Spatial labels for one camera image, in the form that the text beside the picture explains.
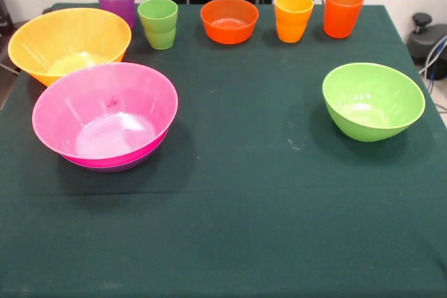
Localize large pink bowl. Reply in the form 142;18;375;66
31;62;179;168

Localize green bowl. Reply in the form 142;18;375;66
321;62;426;143

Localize dark green tablecloth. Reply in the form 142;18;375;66
0;1;447;298

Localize orange bowl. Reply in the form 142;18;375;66
200;0;260;45

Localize purple bowl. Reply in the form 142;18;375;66
64;144;165;174

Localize green cup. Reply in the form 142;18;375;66
137;0;179;51

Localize yellow-orange cup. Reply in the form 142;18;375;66
274;0;315;44

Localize orange cup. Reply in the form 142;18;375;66
323;0;365;40

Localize purple cup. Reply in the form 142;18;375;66
95;0;136;30

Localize large yellow bowl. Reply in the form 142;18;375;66
7;7;133;88

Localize black clamp device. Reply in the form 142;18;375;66
406;13;447;66

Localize dark grey equipment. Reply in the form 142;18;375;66
0;0;17;39

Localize blue-grey cable bundle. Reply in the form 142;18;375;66
418;34;447;81

